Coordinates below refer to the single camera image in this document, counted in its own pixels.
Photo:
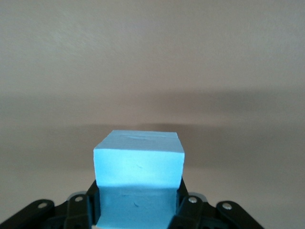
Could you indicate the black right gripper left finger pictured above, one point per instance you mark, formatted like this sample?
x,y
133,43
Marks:
x,y
76,210

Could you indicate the light blue foam block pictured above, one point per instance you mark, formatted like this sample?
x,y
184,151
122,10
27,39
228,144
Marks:
x,y
139,164

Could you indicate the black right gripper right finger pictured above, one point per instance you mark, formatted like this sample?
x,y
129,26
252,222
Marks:
x,y
197,214

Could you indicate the brown table cover sheet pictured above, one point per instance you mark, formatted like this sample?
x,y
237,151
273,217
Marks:
x,y
152,47

